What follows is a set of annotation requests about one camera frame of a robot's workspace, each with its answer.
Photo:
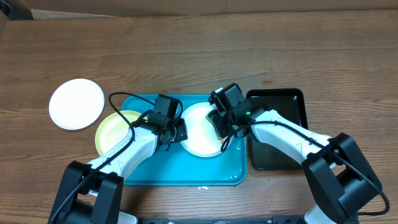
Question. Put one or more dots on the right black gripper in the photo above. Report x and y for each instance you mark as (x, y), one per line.
(218, 123)

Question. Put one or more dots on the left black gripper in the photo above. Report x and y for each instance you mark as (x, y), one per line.
(181, 123)

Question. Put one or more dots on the green and yellow sponge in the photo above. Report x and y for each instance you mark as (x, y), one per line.
(220, 123)

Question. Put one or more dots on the white plate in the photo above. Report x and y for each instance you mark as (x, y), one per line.
(202, 139)
(76, 104)

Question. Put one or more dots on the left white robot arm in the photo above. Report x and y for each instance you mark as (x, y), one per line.
(91, 193)

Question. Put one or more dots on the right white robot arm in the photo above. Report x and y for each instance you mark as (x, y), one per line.
(340, 178)

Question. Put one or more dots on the teal plastic serving tray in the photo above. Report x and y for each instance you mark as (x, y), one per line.
(177, 167)

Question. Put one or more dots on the black rectangular water tray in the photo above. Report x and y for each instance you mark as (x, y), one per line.
(289, 103)

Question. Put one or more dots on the yellow-green round plate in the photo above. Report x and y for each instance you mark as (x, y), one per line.
(110, 131)

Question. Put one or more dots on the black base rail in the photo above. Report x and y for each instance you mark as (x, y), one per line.
(294, 219)

